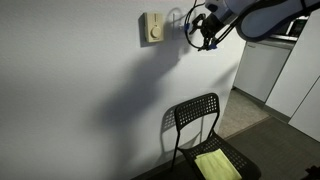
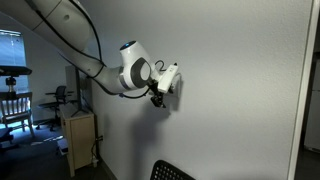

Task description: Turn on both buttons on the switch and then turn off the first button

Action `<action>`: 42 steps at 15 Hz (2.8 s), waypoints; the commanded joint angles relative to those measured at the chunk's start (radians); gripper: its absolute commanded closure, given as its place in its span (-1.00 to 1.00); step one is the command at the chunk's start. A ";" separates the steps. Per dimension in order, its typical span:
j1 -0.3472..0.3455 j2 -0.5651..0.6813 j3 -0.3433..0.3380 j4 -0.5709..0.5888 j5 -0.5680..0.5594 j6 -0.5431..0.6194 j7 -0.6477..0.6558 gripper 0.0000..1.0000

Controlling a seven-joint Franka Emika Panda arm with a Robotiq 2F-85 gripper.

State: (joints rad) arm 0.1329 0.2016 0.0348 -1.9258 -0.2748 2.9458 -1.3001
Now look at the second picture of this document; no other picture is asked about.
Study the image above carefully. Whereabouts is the black office chair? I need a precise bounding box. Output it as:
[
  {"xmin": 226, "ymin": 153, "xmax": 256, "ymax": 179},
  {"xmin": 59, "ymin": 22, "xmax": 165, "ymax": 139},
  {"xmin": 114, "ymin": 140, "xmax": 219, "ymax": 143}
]
[{"xmin": 35, "ymin": 85, "xmax": 76, "ymax": 132}]

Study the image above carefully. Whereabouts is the white box on floor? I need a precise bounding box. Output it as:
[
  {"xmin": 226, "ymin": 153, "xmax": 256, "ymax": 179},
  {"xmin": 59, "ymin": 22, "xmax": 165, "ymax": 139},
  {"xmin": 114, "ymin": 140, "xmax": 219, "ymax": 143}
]
[{"xmin": 56, "ymin": 138, "xmax": 69, "ymax": 156}]

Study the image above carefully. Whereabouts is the black camera on tripod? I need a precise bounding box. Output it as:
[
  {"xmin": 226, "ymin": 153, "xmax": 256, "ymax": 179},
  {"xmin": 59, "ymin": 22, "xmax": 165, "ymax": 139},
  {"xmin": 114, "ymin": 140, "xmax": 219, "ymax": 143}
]
[{"xmin": 0, "ymin": 65, "xmax": 33, "ymax": 101}]

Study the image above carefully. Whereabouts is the white double switch plate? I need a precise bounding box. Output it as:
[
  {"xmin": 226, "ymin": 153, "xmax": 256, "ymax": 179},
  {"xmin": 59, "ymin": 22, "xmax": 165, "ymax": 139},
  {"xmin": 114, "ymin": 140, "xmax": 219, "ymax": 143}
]
[{"xmin": 169, "ymin": 73, "xmax": 183, "ymax": 100}]

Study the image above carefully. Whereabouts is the black stand base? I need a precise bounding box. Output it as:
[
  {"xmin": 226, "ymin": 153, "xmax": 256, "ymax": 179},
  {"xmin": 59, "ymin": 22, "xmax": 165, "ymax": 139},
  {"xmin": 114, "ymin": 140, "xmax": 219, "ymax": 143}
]
[{"xmin": 0, "ymin": 128, "xmax": 20, "ymax": 151}]

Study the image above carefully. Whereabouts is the black power cord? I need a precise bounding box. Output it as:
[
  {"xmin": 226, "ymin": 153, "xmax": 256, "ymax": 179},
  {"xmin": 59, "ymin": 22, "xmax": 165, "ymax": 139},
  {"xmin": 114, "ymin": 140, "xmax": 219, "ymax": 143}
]
[{"xmin": 90, "ymin": 134, "xmax": 104, "ymax": 168}]

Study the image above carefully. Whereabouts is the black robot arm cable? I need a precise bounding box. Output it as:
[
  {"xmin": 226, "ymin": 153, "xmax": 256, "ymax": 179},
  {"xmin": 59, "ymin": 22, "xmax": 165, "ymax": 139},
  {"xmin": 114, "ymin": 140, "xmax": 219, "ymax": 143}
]
[{"xmin": 33, "ymin": 0, "xmax": 166, "ymax": 100}]

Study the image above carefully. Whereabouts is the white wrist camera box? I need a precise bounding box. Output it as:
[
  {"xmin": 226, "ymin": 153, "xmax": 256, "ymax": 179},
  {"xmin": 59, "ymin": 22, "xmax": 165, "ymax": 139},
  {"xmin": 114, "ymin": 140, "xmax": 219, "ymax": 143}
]
[{"xmin": 157, "ymin": 63, "xmax": 180, "ymax": 94}]

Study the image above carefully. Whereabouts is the wooden slat chair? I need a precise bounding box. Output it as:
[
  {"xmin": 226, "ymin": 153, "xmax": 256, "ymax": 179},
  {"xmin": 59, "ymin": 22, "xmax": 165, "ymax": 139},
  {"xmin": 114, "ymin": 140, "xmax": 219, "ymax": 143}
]
[{"xmin": 0, "ymin": 92, "xmax": 36, "ymax": 139}]

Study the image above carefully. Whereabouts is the black monitor on stand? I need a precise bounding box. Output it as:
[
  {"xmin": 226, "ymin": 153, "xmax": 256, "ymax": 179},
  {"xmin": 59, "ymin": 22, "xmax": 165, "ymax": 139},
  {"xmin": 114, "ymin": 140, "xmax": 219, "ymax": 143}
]
[{"xmin": 64, "ymin": 64, "xmax": 89, "ymax": 118}]

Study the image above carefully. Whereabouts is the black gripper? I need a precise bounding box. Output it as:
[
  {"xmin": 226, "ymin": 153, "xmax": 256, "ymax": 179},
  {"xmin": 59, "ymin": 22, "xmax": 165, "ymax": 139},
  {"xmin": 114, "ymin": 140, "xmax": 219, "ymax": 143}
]
[{"xmin": 148, "ymin": 79, "xmax": 167, "ymax": 108}]

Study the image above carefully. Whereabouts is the light wooden cabinet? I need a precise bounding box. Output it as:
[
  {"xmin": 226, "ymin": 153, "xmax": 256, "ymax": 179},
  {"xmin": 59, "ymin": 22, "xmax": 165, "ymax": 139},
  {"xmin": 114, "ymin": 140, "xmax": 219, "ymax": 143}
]
[{"xmin": 59, "ymin": 106, "xmax": 98, "ymax": 178}]

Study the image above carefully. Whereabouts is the white wall corner trim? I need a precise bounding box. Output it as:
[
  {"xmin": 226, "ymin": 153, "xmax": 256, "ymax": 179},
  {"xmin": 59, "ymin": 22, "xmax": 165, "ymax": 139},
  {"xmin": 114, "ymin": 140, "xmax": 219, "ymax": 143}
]
[{"xmin": 287, "ymin": 0, "xmax": 320, "ymax": 180}]

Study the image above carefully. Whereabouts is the window blind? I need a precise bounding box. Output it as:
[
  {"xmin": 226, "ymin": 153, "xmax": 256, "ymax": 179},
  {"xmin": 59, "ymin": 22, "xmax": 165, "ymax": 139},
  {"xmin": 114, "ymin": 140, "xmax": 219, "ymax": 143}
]
[{"xmin": 0, "ymin": 29, "xmax": 28, "ymax": 94}]

